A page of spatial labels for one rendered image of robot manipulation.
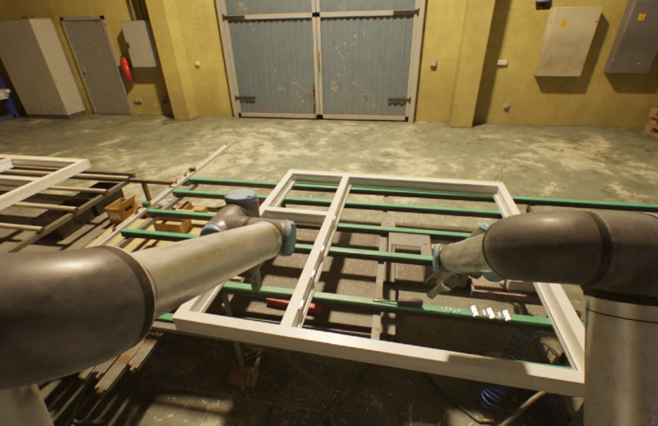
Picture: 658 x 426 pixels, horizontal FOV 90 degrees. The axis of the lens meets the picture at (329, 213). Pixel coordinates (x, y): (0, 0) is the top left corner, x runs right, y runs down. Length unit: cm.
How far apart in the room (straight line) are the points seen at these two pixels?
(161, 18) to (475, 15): 593
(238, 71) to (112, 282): 776
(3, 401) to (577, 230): 72
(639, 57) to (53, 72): 1172
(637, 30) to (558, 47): 114
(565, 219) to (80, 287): 60
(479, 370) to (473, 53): 627
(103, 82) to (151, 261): 967
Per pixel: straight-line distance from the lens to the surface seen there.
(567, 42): 769
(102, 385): 221
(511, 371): 128
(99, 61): 996
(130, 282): 38
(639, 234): 63
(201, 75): 854
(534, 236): 59
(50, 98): 1051
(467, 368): 126
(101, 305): 36
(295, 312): 133
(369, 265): 208
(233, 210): 91
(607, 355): 66
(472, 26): 703
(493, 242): 63
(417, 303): 145
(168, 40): 833
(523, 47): 767
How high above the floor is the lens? 190
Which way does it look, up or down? 30 degrees down
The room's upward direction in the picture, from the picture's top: 2 degrees counter-clockwise
